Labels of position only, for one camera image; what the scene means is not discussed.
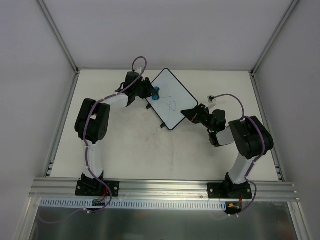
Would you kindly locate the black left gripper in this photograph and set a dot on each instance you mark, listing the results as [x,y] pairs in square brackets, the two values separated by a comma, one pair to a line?
[146,87]

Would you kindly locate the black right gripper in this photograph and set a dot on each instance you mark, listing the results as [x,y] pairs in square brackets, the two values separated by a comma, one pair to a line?
[198,115]

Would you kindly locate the blue whiteboard eraser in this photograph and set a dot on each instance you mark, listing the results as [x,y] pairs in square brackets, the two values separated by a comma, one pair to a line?
[156,94]

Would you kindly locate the small black-framed whiteboard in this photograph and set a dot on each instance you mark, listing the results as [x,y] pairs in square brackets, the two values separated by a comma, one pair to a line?
[173,98]

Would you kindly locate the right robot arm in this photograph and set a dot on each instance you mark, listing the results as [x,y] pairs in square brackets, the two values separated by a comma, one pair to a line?
[252,141]

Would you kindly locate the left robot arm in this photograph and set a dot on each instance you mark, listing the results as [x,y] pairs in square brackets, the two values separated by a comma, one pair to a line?
[93,119]

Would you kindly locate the whiteboard wire stand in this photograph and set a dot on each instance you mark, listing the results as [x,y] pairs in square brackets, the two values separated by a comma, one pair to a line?
[149,107]

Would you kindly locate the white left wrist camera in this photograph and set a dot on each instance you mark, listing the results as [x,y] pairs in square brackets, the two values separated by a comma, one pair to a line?
[139,70]

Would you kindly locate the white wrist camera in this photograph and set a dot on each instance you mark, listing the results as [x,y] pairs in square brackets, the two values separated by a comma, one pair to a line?
[139,70]
[211,102]

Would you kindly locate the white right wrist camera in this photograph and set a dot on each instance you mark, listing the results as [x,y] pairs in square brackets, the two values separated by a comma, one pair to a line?
[211,102]

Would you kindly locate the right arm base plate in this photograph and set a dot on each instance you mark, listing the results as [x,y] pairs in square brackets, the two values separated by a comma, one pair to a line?
[227,190]

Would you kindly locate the left aluminium frame post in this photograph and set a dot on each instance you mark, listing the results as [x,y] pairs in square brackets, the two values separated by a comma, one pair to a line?
[57,34]

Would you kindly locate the aluminium frame post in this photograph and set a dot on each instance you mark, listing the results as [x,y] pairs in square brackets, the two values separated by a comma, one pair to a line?
[57,34]
[275,34]

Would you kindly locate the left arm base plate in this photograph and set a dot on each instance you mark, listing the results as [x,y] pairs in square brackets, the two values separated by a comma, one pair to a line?
[93,188]

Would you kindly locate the white slotted cable duct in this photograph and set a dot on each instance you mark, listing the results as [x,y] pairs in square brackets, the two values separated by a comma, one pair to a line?
[77,203]

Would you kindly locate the aluminium mounting rail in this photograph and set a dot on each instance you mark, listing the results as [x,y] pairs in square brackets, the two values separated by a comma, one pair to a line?
[176,190]

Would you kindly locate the right aluminium frame post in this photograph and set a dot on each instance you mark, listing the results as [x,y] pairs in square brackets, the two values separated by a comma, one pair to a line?
[275,34]

